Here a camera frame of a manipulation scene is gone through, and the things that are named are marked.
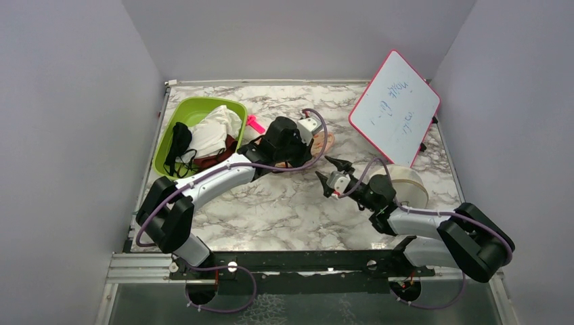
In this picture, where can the dark red bra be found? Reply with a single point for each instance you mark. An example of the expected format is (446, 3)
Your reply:
(201, 164)

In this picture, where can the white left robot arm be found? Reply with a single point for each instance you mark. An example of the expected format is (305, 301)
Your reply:
(166, 214)

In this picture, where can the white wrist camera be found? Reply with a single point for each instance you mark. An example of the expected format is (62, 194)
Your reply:
(308, 127)
(337, 183)

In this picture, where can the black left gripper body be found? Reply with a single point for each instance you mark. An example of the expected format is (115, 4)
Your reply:
(295, 153)

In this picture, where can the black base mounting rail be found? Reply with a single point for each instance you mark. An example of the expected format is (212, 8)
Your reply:
(297, 272)

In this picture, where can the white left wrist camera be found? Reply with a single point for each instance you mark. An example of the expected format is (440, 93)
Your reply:
(308, 127)

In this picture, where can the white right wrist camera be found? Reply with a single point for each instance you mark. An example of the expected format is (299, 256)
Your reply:
(337, 183)

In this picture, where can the white cloth garment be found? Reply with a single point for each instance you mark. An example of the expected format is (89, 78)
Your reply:
(210, 134)

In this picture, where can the black bra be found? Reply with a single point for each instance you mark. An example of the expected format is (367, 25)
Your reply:
(180, 157)

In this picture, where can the pink plastic clip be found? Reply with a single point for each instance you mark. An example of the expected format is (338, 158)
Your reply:
(251, 121)

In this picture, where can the green plastic basket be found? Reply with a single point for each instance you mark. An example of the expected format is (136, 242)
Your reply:
(190, 112)

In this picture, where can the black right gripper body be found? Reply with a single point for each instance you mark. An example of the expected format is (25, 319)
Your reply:
(359, 193)

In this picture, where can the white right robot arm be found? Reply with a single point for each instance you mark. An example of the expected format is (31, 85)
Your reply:
(464, 237)

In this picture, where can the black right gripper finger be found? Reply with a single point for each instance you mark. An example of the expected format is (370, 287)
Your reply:
(341, 165)
(323, 179)

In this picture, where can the pink framed whiteboard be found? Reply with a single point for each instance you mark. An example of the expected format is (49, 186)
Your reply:
(395, 111)

